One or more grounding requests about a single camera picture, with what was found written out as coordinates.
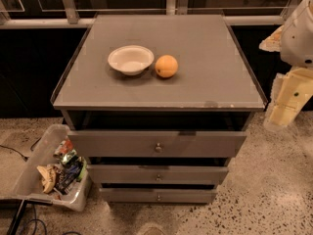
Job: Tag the metal window railing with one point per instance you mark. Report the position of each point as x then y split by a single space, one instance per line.
83 13

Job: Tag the grey bottom drawer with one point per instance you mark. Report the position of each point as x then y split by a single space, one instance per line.
180 196

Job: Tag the grey middle drawer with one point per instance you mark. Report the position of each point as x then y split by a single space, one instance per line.
156 174

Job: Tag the grey top drawer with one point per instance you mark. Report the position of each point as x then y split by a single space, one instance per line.
158 144

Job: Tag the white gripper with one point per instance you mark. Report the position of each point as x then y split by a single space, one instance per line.
298 39

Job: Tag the orange fruit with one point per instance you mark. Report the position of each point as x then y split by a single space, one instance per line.
166 66

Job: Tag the grey drawer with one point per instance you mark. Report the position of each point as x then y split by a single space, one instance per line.
156 174
180 196
158 144

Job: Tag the black stand leg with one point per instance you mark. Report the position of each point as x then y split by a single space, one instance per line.
19 207

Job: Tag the dark snack bag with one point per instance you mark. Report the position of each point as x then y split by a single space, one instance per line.
65 176

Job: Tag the clear plastic bin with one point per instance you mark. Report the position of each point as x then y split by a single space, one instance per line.
29 186

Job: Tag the grey drawer cabinet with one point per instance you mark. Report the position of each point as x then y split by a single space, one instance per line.
213 90

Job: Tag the green snack packet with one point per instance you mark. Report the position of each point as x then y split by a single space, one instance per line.
69 158

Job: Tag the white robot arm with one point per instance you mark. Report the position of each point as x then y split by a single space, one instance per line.
297 37

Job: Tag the white bowl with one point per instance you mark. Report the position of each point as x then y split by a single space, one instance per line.
131 59

